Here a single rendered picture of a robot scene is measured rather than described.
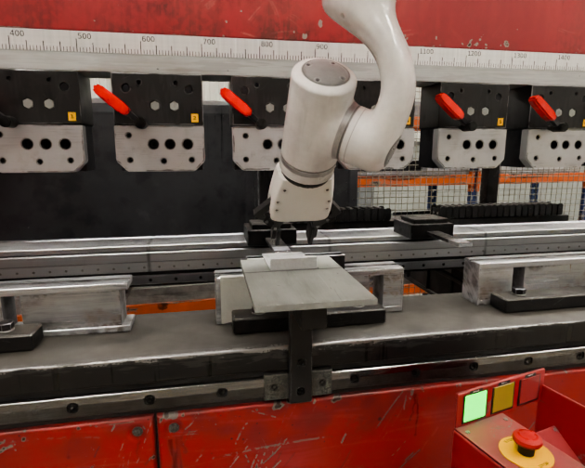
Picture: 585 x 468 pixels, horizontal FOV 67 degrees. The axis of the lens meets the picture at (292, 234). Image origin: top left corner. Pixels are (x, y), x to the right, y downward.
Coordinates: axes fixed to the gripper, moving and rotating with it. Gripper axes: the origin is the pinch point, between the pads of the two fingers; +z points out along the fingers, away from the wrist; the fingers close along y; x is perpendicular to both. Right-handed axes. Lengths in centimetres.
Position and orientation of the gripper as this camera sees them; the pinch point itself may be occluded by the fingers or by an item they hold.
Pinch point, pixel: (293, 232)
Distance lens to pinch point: 78.8
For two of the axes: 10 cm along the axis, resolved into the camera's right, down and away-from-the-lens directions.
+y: -9.8, 0.4, -1.9
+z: -1.2, 6.3, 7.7
